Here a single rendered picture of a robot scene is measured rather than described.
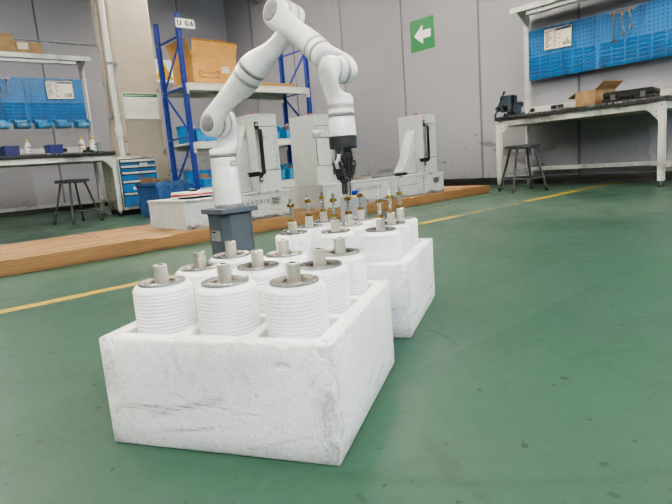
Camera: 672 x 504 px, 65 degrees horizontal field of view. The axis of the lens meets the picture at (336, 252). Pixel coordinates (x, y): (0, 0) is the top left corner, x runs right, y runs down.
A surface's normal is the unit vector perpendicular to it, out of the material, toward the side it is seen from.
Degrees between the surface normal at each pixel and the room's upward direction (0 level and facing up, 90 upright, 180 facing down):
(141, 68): 90
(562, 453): 0
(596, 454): 0
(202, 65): 89
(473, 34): 90
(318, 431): 90
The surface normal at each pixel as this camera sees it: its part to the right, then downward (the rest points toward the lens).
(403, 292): -0.32, 0.18
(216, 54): 0.71, 0.25
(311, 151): -0.74, 0.17
